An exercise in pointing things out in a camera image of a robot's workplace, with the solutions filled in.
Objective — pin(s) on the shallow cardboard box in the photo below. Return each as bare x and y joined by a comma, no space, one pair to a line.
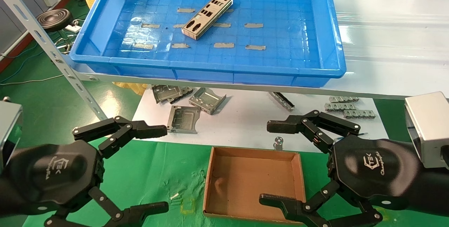
245,185

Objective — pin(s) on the open sheet metal bracket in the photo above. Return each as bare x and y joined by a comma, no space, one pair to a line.
207,100

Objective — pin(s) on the dark metal connector part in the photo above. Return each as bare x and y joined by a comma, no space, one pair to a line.
186,91

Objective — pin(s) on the white power strip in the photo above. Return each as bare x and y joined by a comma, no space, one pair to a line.
73,28

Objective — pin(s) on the short metal clip strip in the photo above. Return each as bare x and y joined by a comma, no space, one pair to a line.
343,99
359,114
338,106

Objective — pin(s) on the long metal clip strip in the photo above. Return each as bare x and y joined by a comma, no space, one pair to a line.
281,100

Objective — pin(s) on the flat sheet metal bracket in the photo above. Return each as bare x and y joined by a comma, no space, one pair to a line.
183,119

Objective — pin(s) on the perforated metal shelf post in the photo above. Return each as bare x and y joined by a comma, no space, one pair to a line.
42,37

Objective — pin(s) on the blue plastic tray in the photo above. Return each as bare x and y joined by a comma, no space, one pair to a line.
298,37

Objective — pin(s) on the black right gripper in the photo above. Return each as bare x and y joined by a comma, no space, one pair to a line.
372,167

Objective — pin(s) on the green table cloth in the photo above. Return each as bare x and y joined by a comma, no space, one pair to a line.
168,171

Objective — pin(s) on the grey metal shelf deck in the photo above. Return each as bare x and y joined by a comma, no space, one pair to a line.
386,44

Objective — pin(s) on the black round disc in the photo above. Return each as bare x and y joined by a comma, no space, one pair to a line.
54,18

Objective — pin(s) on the silver binder clip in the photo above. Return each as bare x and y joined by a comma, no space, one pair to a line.
279,143

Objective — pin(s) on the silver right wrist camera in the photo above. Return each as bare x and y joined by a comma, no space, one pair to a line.
429,125

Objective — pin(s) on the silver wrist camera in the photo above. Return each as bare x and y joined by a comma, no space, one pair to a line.
429,125
8,128

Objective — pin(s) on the white paper sheet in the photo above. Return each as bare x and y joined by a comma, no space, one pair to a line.
245,121

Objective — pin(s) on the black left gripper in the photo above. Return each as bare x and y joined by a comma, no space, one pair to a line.
52,176

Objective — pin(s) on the grey sheet metal bracket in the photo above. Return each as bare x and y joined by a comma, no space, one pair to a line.
163,93

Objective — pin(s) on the metal plate in tray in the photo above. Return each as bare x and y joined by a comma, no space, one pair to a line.
214,20

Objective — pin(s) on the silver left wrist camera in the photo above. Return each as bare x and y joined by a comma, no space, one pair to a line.
8,128

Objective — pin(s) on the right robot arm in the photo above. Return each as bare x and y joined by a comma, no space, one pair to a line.
435,188

